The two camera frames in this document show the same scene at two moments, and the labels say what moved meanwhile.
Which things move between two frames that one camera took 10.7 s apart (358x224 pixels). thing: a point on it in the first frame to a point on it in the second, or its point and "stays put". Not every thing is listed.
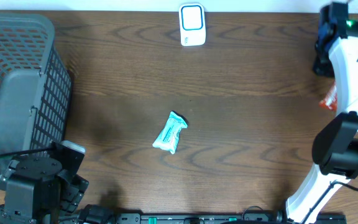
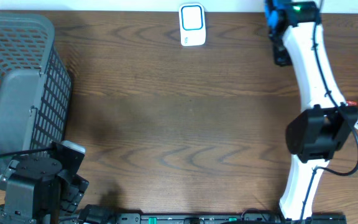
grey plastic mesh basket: x=25 y=89 stays put
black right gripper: x=319 y=68 to x=280 y=58
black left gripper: x=73 y=193 stays put
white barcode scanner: x=192 y=24 stays put
